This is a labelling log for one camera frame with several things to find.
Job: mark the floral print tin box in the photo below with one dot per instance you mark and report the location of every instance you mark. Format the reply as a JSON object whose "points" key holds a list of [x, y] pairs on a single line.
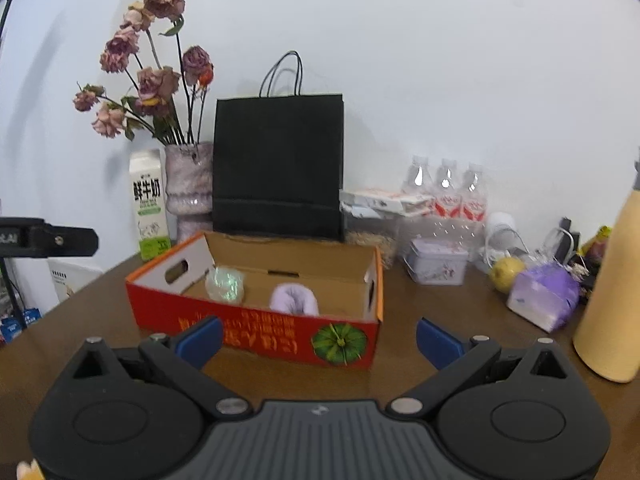
{"points": [[436, 262]]}

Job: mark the clear plastic grain container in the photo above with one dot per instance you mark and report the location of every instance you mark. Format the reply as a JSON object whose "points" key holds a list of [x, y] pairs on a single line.
{"points": [[372, 232]]}

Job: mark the flat white red box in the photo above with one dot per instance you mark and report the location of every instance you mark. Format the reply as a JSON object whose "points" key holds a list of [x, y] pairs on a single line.
{"points": [[385, 200]]}

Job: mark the black paper bag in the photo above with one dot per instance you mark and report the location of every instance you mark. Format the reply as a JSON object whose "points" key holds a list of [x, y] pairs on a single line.
{"points": [[278, 170]]}

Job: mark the black light stand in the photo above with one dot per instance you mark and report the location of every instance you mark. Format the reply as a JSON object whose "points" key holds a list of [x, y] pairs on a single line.
{"points": [[7, 5]]}

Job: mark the pale yellow thermos bottle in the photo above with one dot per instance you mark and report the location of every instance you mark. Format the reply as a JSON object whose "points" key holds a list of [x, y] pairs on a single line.
{"points": [[612, 290]]}

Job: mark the red cardboard box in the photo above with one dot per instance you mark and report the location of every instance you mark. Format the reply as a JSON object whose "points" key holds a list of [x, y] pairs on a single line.
{"points": [[260, 332]]}

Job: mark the colourful snack packet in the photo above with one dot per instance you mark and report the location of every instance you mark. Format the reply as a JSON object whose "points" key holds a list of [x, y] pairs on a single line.
{"points": [[597, 245]]}

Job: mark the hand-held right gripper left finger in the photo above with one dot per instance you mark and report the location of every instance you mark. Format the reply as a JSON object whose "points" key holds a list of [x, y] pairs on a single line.
{"points": [[202, 341]]}

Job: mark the lilac fuzzy cloth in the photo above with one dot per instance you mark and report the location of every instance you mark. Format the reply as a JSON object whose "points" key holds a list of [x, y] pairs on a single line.
{"points": [[294, 300]]}

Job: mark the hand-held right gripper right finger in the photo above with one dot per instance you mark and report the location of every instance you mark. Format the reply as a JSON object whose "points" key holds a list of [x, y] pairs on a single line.
{"points": [[439, 342]]}

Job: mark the white green milk carton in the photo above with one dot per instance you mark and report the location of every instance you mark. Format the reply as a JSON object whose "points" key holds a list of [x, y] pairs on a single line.
{"points": [[148, 210]]}

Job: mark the small white fan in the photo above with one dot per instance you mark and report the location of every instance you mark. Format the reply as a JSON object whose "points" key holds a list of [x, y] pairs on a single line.
{"points": [[500, 230]]}

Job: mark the purple tissue pack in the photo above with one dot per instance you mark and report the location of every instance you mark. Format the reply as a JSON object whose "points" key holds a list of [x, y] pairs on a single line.
{"points": [[542, 297]]}

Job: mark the dried rose bouquet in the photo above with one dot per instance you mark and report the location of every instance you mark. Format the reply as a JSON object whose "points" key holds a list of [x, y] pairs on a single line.
{"points": [[156, 85]]}

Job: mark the iridescent green ball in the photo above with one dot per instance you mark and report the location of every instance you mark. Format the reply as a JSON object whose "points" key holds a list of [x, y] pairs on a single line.
{"points": [[226, 285]]}

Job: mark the black charger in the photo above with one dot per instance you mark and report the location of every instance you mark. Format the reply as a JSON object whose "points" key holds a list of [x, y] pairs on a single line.
{"points": [[567, 240]]}

